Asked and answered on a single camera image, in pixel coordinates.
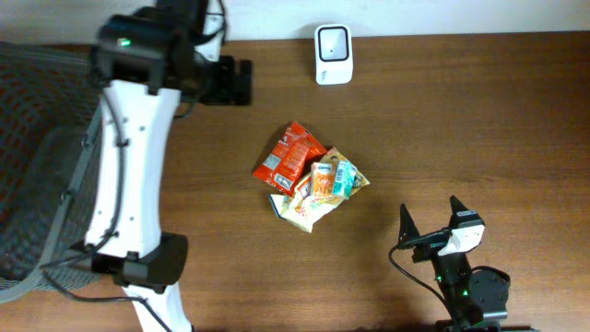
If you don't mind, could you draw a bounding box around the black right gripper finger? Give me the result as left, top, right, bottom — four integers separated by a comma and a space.
450, 196, 468, 214
398, 204, 419, 241

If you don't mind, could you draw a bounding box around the teal tissue pack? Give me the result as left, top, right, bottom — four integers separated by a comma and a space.
332, 160, 357, 199

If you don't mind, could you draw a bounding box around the red snack bag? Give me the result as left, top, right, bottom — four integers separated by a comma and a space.
253, 122, 327, 196

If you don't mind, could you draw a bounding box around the yellow snack bag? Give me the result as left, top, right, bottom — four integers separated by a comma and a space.
269, 148, 371, 233

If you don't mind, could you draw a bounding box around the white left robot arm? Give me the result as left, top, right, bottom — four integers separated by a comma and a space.
78, 1, 253, 331

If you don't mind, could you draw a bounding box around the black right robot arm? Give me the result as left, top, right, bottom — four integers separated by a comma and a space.
388, 196, 511, 331

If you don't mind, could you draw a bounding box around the white barcode scanner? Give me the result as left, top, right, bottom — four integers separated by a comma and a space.
313, 24, 354, 86

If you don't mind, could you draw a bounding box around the grey plastic basket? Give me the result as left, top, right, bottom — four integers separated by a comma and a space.
1, 42, 100, 302

